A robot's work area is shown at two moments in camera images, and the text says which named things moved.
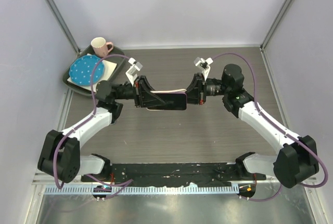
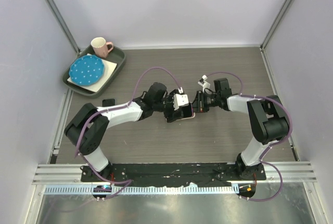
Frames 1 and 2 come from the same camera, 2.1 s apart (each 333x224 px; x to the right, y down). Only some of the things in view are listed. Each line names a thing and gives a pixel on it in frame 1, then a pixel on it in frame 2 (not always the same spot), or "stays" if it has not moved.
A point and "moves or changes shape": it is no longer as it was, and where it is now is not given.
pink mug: (101, 48) stays
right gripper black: (196, 92) → (199, 104)
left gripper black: (144, 98) → (171, 117)
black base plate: (219, 174) stays
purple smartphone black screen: (176, 101) moves or changes shape
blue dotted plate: (81, 70) stays
